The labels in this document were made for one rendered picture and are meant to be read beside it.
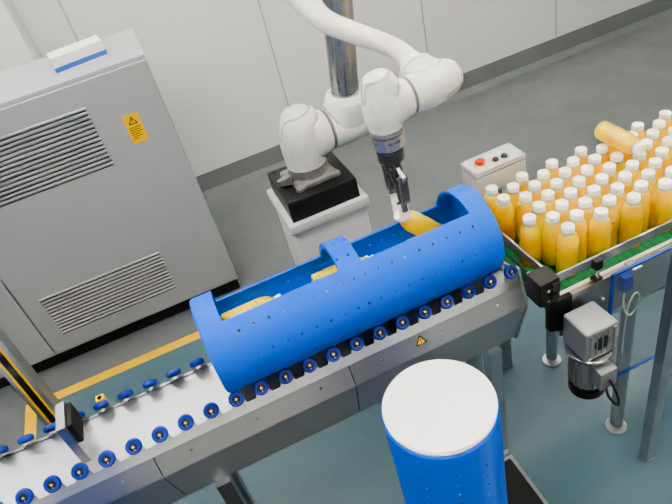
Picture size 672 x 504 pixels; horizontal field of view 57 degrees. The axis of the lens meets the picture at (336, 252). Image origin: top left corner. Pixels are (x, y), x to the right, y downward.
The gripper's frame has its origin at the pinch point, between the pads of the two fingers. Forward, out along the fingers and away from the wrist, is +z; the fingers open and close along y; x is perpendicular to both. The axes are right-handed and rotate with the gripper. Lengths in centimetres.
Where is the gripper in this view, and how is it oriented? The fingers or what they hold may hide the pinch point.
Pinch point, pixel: (400, 207)
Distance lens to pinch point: 180.4
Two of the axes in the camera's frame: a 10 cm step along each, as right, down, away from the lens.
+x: 9.1, -3.9, 1.7
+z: 2.1, 7.6, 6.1
